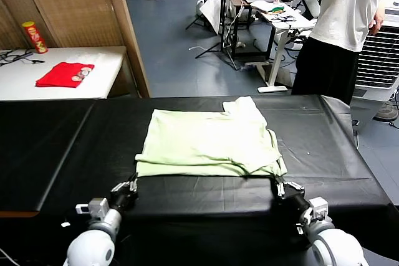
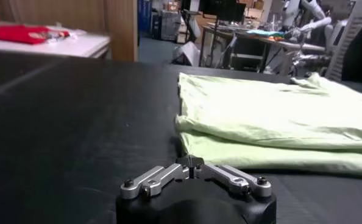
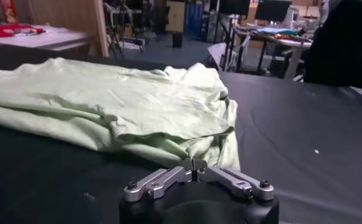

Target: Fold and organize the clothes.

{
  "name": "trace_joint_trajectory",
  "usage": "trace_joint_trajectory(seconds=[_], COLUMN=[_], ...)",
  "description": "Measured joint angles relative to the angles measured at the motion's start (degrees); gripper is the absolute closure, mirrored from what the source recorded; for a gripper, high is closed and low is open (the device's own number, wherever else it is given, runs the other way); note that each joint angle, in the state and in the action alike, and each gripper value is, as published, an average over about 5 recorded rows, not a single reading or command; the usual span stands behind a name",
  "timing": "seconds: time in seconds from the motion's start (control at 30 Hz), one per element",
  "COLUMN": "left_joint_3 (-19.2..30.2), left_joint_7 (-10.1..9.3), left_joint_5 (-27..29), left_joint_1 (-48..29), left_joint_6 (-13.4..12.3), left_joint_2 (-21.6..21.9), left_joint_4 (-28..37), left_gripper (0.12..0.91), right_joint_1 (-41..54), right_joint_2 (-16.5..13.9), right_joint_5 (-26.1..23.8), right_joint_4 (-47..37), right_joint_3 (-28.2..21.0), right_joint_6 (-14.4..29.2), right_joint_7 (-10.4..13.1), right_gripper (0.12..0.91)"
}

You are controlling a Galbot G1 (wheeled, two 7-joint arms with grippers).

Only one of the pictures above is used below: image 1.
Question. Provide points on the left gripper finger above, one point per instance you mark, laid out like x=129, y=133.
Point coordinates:
x=122, y=187
x=134, y=185

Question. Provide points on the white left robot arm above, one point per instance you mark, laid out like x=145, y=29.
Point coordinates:
x=90, y=244

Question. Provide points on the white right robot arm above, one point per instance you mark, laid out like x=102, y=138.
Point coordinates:
x=333, y=247

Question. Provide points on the white standing desk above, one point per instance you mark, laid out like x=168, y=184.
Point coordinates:
x=277, y=57

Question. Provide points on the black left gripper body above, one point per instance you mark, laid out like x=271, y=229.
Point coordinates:
x=123, y=200

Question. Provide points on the white round device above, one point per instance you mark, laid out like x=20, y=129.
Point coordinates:
x=200, y=9

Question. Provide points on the red chips can yellow lid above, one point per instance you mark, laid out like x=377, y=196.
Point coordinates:
x=35, y=38

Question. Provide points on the wooden folding screen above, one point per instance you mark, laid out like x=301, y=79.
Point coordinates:
x=78, y=4

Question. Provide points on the black tripod stand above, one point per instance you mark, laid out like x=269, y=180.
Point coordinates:
x=224, y=23

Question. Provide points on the grey shoe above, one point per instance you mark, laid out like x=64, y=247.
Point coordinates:
x=386, y=112

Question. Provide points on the light green polo shirt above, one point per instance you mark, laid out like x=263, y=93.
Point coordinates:
x=202, y=141

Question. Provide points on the person right hand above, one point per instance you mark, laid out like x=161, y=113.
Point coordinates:
x=376, y=26

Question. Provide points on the black table cover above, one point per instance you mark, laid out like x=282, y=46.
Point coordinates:
x=311, y=129

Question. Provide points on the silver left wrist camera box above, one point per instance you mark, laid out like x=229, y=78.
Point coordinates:
x=96, y=207

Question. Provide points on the white reflector board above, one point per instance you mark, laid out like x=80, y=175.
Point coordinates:
x=212, y=13

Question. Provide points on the person in white shirt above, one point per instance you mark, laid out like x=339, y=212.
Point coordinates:
x=343, y=4

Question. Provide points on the black topped wooden table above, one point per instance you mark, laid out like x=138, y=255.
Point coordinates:
x=31, y=147

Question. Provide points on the white table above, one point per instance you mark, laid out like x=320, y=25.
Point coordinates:
x=103, y=60

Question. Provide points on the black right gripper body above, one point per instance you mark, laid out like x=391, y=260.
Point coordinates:
x=293, y=200

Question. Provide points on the white louvered cooling unit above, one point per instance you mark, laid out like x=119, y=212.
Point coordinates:
x=377, y=60

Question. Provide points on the green colourful toy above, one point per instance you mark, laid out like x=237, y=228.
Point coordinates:
x=277, y=9

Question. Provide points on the red folded shirt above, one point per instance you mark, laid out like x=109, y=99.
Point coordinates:
x=60, y=76

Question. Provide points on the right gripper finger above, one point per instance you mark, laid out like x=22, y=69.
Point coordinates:
x=280, y=189
x=294, y=186

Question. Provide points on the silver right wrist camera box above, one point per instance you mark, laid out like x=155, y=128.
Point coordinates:
x=318, y=208

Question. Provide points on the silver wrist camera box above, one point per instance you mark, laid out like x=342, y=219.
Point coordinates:
x=96, y=207
x=318, y=208

